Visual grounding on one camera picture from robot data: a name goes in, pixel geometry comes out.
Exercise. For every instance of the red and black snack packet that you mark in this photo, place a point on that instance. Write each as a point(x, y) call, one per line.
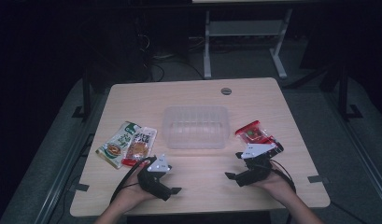
point(252, 133)

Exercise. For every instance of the grey table bracket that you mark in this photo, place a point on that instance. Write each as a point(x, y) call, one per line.
point(79, 187)
point(318, 179)

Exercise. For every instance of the person's right hand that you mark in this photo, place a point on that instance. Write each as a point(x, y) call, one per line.
point(279, 185)

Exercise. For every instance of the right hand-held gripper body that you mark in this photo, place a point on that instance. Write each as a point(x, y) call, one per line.
point(257, 169)

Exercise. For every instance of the orange and white snack packet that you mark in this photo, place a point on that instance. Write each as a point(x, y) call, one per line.
point(140, 147)

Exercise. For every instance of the black metal stand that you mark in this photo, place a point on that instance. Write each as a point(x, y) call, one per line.
point(343, 93)
point(86, 96)

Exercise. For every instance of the white metal desk frame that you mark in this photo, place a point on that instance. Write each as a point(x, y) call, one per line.
point(241, 28)

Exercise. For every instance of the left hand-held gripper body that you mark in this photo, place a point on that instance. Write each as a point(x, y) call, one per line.
point(152, 182)

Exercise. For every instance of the person's left hand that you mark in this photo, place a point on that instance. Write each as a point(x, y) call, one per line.
point(129, 193)

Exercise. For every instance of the green and white snack packet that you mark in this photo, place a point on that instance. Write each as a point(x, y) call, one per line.
point(115, 149)

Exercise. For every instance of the grey round table grommet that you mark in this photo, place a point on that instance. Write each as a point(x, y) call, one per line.
point(226, 91)

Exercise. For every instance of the clear plastic container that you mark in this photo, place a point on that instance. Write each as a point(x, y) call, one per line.
point(196, 127)

